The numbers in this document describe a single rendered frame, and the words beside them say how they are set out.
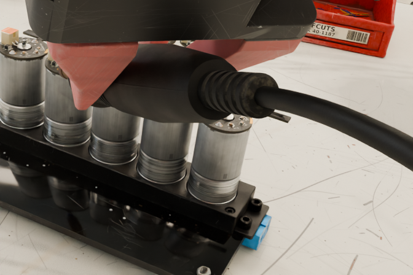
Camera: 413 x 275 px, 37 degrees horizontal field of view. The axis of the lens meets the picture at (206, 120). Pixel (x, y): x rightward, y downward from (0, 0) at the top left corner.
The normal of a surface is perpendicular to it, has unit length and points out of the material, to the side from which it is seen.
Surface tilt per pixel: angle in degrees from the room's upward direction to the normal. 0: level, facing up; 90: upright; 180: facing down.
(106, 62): 139
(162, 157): 90
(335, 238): 0
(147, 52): 38
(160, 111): 123
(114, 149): 90
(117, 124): 90
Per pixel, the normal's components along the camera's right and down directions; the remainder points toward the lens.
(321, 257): 0.15, -0.85
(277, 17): 0.30, -0.51
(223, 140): -0.09, 0.49
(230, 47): -0.90, 0.04
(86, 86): 0.13, 0.98
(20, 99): 0.17, 0.52
